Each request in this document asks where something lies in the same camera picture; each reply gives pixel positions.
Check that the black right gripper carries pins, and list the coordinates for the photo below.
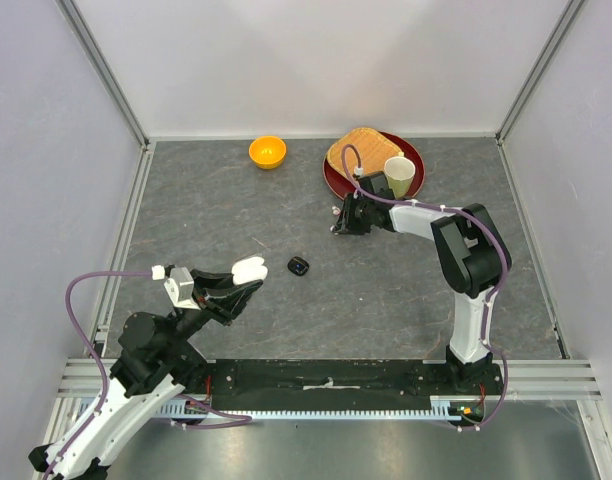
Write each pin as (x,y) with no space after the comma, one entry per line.
(346,223)

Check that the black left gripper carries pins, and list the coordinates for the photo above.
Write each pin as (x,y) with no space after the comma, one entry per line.
(216,294)

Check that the white earbud charging case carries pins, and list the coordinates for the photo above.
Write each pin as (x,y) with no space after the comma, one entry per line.
(249,270)

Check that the black earbud charging case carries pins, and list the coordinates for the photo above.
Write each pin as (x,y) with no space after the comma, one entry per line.
(298,266)

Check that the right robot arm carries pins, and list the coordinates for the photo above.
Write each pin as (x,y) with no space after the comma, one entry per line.
(473,258)

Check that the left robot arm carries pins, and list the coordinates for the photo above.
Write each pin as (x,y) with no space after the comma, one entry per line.
(157,363)

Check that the dark red round tray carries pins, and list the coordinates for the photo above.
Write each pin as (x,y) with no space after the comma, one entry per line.
(340,185)

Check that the pale green cup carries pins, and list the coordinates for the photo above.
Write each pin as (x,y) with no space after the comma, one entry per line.
(400,173)

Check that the woven bamboo tray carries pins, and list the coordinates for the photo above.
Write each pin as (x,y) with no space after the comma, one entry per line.
(374,149)

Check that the orange plastic bowl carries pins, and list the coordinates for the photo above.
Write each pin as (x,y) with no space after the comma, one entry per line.
(267,152)

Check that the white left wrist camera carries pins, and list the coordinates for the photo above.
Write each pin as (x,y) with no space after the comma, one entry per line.
(179,286)

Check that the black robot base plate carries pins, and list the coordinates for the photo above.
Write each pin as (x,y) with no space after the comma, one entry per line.
(331,386)

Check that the light blue cable duct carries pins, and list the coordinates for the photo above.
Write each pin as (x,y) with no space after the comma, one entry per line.
(179,409)

